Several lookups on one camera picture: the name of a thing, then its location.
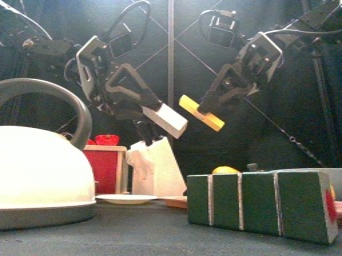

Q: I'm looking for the white rice block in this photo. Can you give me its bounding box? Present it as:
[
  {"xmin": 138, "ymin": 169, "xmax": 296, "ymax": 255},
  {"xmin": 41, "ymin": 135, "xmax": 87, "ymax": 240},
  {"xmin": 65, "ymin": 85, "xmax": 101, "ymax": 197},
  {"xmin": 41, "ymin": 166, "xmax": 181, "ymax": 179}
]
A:
[{"xmin": 141, "ymin": 102, "xmax": 190, "ymax": 140}]

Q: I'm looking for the yellow toy block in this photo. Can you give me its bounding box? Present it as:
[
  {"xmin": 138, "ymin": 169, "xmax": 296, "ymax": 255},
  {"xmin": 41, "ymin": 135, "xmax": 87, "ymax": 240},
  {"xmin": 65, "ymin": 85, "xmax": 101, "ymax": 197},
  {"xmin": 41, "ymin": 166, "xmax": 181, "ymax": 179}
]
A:
[{"xmin": 178, "ymin": 94, "xmax": 226, "ymax": 132}]

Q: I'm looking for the white toy knife block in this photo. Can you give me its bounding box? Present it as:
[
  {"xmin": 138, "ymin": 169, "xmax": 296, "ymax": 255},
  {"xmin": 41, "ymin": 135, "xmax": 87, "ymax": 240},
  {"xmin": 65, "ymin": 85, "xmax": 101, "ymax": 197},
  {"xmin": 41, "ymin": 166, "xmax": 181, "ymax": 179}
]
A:
[{"xmin": 126, "ymin": 136, "xmax": 189, "ymax": 198}]

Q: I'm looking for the red toy pepper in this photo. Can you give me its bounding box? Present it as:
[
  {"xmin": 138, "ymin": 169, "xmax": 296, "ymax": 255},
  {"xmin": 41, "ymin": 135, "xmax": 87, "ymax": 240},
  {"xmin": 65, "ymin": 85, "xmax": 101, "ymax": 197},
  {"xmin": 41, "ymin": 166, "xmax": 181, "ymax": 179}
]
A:
[{"xmin": 87, "ymin": 133, "xmax": 122, "ymax": 147}]

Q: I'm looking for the red wooden box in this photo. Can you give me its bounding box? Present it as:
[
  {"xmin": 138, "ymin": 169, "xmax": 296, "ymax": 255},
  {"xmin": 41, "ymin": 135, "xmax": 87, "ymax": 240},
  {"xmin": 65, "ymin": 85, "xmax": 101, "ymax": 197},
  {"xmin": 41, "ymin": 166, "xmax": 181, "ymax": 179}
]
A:
[{"xmin": 82, "ymin": 144, "xmax": 131, "ymax": 196}]

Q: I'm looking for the small dark toy knob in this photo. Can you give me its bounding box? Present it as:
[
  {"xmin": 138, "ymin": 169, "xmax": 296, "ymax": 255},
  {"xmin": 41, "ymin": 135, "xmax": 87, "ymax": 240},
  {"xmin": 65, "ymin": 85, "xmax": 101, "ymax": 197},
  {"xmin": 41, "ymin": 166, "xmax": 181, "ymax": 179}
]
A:
[{"xmin": 246, "ymin": 162, "xmax": 262, "ymax": 173}]

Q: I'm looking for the yellow toy lemon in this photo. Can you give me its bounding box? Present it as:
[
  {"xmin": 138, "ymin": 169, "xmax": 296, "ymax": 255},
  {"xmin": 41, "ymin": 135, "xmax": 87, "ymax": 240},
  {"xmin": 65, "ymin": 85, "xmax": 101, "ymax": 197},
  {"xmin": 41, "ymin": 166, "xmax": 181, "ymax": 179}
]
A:
[{"xmin": 212, "ymin": 165, "xmax": 242, "ymax": 175}]

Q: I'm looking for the small white plate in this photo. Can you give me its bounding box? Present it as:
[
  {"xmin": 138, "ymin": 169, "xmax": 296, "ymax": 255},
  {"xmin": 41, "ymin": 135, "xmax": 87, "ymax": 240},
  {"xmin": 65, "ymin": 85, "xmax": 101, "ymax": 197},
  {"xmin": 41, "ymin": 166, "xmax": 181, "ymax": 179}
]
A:
[{"xmin": 95, "ymin": 194, "xmax": 159, "ymax": 206}]

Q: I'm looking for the green sliced watermelon toy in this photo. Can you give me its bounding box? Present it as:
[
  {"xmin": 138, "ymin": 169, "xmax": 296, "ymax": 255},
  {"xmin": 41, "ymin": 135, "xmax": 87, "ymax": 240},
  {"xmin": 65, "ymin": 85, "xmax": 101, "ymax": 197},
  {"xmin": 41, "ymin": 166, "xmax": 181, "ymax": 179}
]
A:
[{"xmin": 186, "ymin": 169, "xmax": 340, "ymax": 245}]

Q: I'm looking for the pink toy piece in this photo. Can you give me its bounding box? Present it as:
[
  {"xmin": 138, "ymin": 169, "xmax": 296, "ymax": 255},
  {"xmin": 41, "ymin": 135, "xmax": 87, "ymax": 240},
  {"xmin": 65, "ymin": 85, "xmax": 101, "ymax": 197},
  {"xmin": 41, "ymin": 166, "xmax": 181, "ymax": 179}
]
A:
[{"xmin": 333, "ymin": 200, "xmax": 342, "ymax": 228}]

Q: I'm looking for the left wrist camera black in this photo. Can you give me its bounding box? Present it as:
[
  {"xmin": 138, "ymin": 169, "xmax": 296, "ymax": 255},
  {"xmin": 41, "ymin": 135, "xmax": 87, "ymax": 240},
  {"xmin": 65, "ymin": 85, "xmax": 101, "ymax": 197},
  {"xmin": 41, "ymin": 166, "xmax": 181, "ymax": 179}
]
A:
[{"xmin": 106, "ymin": 31, "xmax": 135, "ymax": 58}]

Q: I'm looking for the vertical metal frame pole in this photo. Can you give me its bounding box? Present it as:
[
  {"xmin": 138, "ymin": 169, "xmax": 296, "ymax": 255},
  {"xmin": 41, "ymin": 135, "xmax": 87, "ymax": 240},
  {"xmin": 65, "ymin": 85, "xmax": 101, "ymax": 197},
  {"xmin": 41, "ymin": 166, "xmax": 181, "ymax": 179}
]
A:
[{"xmin": 166, "ymin": 0, "xmax": 177, "ymax": 111}]

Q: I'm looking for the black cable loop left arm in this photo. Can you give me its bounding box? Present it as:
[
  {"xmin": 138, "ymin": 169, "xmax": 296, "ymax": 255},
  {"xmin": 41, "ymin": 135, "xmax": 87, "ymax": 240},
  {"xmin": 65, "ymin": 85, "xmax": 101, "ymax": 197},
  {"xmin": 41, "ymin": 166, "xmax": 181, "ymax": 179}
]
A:
[{"xmin": 101, "ymin": 0, "xmax": 153, "ymax": 46}]

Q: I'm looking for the white kettle grey handle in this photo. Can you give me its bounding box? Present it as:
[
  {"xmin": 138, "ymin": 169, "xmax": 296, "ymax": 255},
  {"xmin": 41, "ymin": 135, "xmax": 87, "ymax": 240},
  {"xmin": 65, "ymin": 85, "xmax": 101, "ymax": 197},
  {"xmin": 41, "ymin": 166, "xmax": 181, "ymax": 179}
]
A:
[{"xmin": 0, "ymin": 77, "xmax": 98, "ymax": 232}]

